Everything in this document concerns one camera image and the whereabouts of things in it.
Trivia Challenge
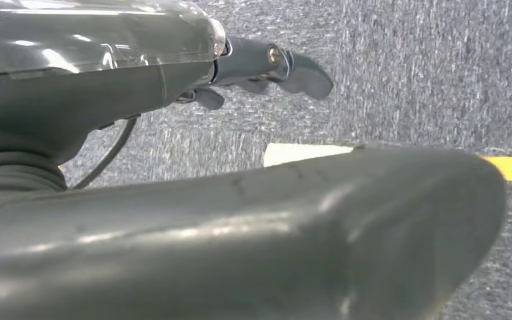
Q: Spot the ribbed grey left arm sleeve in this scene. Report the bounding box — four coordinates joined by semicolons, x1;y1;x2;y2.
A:
0;151;69;215

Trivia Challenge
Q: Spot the thin black hand cable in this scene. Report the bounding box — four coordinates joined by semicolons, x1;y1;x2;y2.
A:
72;117;139;191

